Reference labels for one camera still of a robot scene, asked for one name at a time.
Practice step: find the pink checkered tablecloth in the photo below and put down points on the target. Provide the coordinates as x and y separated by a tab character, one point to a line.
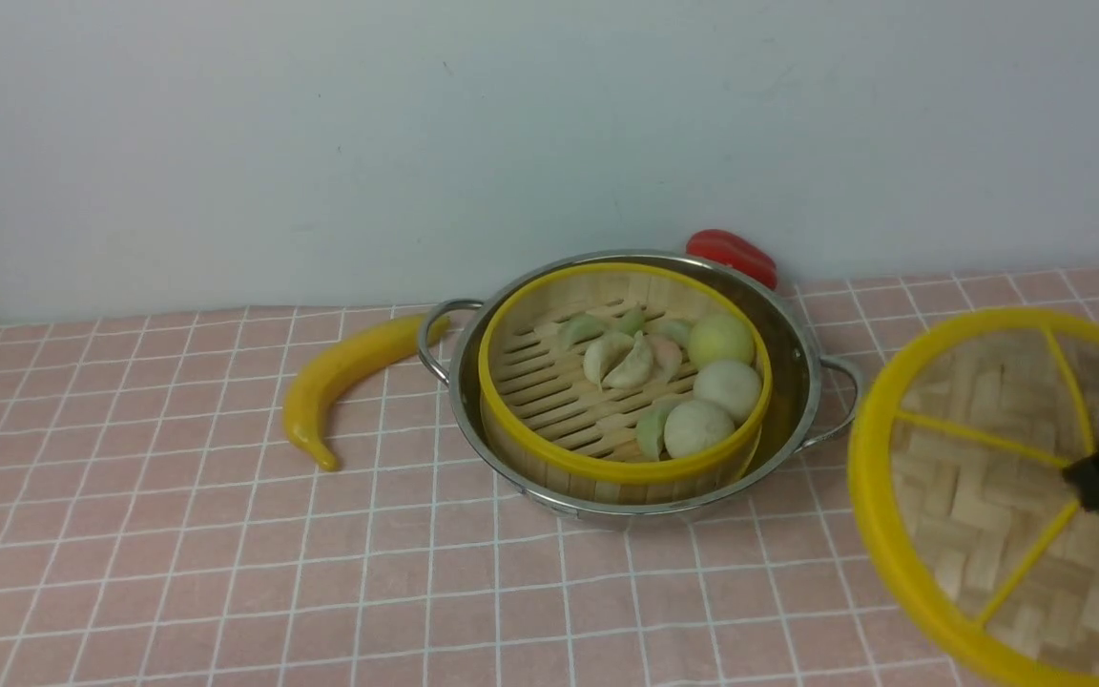
157	530

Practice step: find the red plastic pepper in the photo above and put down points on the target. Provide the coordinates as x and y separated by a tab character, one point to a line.
737	253

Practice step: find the cream pleated dumpling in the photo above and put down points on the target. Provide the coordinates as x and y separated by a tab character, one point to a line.
636	368

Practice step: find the yellow plastic banana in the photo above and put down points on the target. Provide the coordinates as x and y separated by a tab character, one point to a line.
310	398

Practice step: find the pale yellow round bun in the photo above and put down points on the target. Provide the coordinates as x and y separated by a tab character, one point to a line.
721	337

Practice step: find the pink tinted dumpling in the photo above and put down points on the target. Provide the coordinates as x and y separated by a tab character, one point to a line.
667	358

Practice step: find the yellow rimmed bamboo steamer lid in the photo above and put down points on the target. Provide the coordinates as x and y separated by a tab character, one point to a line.
956	461

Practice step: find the stainless steel pot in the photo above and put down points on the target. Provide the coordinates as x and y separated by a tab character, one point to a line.
450	339

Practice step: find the white pleated dumpling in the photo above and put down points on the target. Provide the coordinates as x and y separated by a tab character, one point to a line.
604	354

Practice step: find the green tinted dumpling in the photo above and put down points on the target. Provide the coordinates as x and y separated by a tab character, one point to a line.
650	429

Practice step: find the pale green dumpling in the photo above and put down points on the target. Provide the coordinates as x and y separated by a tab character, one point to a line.
580	328

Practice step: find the light green dumpling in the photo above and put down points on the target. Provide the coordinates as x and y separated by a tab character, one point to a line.
630	322

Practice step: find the white textured round bun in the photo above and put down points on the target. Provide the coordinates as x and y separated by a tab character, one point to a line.
694	426

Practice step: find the yellow rimmed bamboo steamer basket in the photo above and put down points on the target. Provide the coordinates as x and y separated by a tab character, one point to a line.
577	439

